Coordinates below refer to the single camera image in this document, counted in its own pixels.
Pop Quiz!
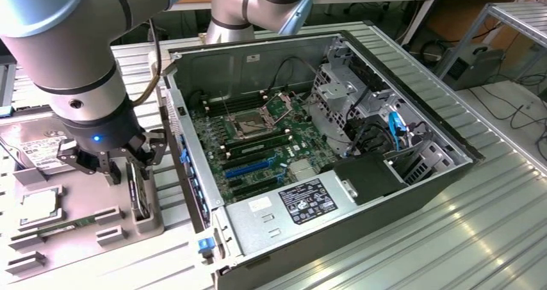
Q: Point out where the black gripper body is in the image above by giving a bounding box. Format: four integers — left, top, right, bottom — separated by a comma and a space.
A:
58, 101, 148, 175

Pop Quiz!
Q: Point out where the hard disk drive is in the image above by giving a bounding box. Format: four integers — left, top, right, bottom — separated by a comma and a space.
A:
0, 119, 80, 176

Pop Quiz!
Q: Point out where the grey parts rack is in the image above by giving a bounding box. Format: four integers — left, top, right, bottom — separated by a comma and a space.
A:
0, 115, 167, 275

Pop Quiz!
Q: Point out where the CPU chip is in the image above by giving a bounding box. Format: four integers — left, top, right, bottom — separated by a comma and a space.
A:
20, 192, 61, 224

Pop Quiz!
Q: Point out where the locking lever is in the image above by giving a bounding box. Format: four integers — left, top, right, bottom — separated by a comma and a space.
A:
217, 92, 235, 120

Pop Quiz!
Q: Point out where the green RAM stick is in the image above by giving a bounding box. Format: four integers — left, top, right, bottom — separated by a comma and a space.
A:
8, 213, 100, 241

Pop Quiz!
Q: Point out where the installed RAM stick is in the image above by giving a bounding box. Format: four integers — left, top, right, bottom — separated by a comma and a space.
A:
220, 135, 292, 159

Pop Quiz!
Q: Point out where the CPU socket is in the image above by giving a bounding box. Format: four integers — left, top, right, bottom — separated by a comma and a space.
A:
225, 108, 277, 140

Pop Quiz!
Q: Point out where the blue expansion slot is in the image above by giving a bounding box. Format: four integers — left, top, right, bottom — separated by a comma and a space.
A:
223, 160, 275, 179

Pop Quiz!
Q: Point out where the green motherboard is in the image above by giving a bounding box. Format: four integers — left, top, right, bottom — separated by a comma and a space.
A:
187, 90, 328, 205

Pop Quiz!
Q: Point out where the socket cover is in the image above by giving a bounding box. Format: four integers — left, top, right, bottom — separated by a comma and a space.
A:
259, 92, 296, 125

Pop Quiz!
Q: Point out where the blue case latch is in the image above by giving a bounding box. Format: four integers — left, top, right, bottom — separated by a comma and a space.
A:
196, 237, 215, 256

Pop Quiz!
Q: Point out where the silver chipset heat sink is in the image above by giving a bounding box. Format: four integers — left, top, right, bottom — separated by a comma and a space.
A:
288, 160, 317, 178

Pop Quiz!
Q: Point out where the grey power supply unit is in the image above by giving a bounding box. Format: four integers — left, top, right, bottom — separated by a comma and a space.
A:
223, 170, 360, 256

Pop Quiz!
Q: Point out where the metal disk bay cage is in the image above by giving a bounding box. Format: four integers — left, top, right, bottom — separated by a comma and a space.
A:
309, 61, 400, 158

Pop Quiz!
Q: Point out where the open black PC case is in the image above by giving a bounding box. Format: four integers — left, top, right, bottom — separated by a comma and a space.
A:
160, 29, 487, 290

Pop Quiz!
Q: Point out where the black fan shroud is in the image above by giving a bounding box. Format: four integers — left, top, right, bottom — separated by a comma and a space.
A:
320, 152, 412, 206

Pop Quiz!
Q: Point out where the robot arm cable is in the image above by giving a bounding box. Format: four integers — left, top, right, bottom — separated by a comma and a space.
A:
131, 18, 167, 108

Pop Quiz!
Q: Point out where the black looped wire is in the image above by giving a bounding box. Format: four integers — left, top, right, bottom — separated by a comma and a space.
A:
268, 56, 323, 94

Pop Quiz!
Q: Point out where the blue SATA wire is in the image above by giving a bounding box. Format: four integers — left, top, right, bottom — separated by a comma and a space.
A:
387, 109, 405, 151

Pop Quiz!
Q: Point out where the black box with handle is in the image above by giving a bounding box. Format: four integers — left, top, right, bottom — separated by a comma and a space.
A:
441, 42, 505, 92

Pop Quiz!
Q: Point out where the black floor cable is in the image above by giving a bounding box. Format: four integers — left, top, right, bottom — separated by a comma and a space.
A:
469, 86, 547, 133

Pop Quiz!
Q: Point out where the aluminium frame table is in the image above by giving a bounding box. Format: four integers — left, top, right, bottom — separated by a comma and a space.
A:
457, 2, 547, 52

